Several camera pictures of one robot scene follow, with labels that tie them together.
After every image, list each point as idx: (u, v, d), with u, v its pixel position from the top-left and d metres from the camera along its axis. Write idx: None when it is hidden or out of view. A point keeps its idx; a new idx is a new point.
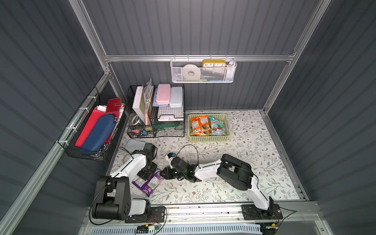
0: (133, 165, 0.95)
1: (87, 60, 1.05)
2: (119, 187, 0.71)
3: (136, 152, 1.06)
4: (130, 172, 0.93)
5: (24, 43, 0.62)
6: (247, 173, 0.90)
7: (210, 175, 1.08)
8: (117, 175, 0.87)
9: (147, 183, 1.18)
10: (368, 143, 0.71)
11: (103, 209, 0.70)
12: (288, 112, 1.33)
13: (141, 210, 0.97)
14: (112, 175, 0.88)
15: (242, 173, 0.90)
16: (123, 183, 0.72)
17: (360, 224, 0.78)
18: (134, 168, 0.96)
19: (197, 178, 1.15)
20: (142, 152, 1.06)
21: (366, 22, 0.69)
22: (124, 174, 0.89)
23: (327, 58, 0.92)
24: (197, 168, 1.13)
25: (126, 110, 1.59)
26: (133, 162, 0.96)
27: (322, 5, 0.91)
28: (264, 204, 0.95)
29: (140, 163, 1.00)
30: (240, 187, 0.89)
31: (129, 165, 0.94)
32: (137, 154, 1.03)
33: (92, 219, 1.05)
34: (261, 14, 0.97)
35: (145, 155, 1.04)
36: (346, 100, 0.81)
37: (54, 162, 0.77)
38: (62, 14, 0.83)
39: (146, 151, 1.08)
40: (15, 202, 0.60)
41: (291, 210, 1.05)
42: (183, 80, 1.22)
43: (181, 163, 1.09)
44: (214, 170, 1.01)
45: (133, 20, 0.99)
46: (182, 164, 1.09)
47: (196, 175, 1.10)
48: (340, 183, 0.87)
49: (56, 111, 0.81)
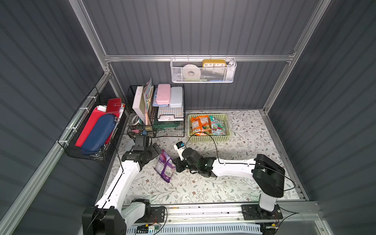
0: (124, 182, 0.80)
1: (87, 60, 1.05)
2: (108, 222, 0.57)
3: (127, 157, 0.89)
4: (121, 196, 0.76)
5: (23, 43, 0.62)
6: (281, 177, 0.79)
7: (232, 173, 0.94)
8: (105, 206, 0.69)
9: (164, 172, 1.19)
10: (368, 142, 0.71)
11: None
12: (288, 112, 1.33)
13: (141, 213, 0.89)
14: (99, 204, 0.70)
15: (275, 177, 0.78)
16: (111, 218, 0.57)
17: (360, 224, 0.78)
18: (125, 182, 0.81)
19: (211, 173, 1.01)
20: (132, 157, 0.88)
21: (366, 22, 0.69)
22: (112, 203, 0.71)
23: (327, 58, 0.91)
24: (216, 162, 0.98)
25: (126, 110, 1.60)
26: (123, 178, 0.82)
27: (322, 5, 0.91)
28: (268, 206, 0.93)
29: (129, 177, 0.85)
30: (270, 191, 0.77)
31: (118, 184, 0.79)
32: (128, 162, 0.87)
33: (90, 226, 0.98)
34: (261, 13, 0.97)
35: (136, 162, 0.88)
36: (345, 100, 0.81)
37: (53, 163, 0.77)
38: (62, 14, 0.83)
39: (137, 154, 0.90)
40: (15, 202, 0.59)
41: (291, 211, 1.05)
42: (183, 81, 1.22)
43: (194, 154, 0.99)
44: (243, 170, 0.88)
45: (133, 20, 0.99)
46: (196, 154, 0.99)
47: (214, 171, 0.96)
48: (340, 182, 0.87)
49: (55, 112, 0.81)
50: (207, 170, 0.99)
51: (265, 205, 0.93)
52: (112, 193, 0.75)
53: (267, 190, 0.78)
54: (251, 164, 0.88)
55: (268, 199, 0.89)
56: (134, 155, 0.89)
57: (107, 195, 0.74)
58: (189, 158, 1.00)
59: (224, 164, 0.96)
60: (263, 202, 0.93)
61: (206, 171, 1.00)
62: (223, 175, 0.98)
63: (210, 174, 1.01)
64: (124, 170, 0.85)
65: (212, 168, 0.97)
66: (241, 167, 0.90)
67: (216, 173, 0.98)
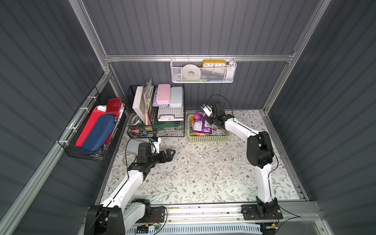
0: (128, 188, 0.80)
1: (87, 61, 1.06)
2: (111, 220, 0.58)
3: (132, 168, 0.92)
4: (125, 199, 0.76)
5: (24, 44, 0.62)
6: (268, 156, 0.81)
7: (237, 132, 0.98)
8: (109, 204, 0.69)
9: (204, 126, 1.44)
10: (368, 143, 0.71)
11: None
12: (288, 111, 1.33)
13: (140, 214, 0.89)
14: (104, 204, 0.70)
15: (265, 153, 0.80)
16: (115, 216, 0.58)
17: (360, 224, 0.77)
18: (129, 189, 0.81)
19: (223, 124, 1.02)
20: (138, 167, 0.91)
21: (366, 22, 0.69)
22: (117, 202, 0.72)
23: (327, 58, 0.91)
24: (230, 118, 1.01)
25: (126, 110, 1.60)
26: (128, 184, 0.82)
27: (322, 5, 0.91)
28: (265, 197, 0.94)
29: (134, 183, 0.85)
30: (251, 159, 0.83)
31: (124, 188, 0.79)
32: (133, 172, 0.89)
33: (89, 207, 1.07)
34: (261, 13, 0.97)
35: (142, 172, 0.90)
36: (346, 100, 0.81)
37: (54, 162, 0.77)
38: (62, 14, 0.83)
39: (143, 166, 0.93)
40: (14, 202, 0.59)
41: (294, 215, 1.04)
42: (183, 81, 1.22)
43: (218, 105, 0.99)
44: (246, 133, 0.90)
45: (133, 20, 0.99)
46: (220, 106, 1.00)
47: (227, 123, 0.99)
48: (340, 182, 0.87)
49: (56, 112, 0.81)
50: (222, 121, 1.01)
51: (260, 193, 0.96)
52: (117, 195, 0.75)
53: (250, 157, 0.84)
54: (254, 132, 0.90)
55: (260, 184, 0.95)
56: (139, 166, 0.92)
57: (113, 196, 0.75)
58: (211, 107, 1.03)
59: (235, 122, 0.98)
60: (260, 190, 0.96)
61: (220, 121, 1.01)
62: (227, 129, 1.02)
63: (222, 124, 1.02)
64: (129, 177, 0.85)
65: (226, 120, 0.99)
66: (245, 129, 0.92)
67: (224, 125, 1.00)
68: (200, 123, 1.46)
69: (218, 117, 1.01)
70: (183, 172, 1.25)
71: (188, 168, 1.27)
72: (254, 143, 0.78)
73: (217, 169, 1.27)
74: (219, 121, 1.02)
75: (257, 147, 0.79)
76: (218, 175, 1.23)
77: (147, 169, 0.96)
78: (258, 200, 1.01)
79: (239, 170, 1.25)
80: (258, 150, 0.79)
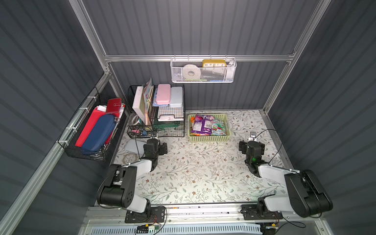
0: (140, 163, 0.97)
1: (87, 61, 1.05)
2: (129, 174, 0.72)
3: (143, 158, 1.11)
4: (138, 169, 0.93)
5: (24, 44, 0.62)
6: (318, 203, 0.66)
7: (272, 176, 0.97)
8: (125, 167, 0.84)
9: (204, 127, 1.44)
10: (369, 143, 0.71)
11: (107, 194, 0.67)
12: (288, 112, 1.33)
13: (141, 208, 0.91)
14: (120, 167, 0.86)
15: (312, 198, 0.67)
16: (131, 170, 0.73)
17: (360, 224, 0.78)
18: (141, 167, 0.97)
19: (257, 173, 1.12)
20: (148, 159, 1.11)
21: (366, 22, 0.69)
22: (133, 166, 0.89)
23: (327, 58, 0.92)
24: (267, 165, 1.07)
25: (126, 110, 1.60)
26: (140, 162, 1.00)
27: (322, 4, 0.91)
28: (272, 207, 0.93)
29: (145, 165, 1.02)
30: (296, 205, 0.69)
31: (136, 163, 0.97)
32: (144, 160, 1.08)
33: (90, 207, 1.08)
34: (261, 13, 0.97)
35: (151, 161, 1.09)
36: (346, 100, 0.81)
37: (54, 163, 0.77)
38: (62, 13, 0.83)
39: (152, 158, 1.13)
40: (15, 202, 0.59)
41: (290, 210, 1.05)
42: (183, 81, 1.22)
43: (255, 153, 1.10)
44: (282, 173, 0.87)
45: (133, 20, 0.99)
46: (257, 153, 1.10)
47: (261, 168, 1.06)
48: (340, 183, 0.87)
49: (56, 111, 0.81)
50: (255, 169, 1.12)
51: (270, 199, 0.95)
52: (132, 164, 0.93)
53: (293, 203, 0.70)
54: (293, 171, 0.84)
55: (279, 203, 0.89)
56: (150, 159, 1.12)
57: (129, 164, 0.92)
58: (249, 150, 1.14)
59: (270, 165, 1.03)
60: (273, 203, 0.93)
61: (253, 168, 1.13)
62: (265, 176, 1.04)
63: (256, 172, 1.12)
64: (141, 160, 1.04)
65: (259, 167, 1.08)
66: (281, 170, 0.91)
67: (260, 173, 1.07)
68: (200, 124, 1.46)
69: (252, 164, 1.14)
70: (183, 172, 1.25)
71: (188, 168, 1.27)
72: (295, 178, 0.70)
73: (217, 169, 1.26)
74: (253, 168, 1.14)
75: (303, 187, 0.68)
76: (218, 175, 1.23)
77: (154, 163, 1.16)
78: (260, 199, 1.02)
79: (239, 170, 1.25)
80: (302, 190, 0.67)
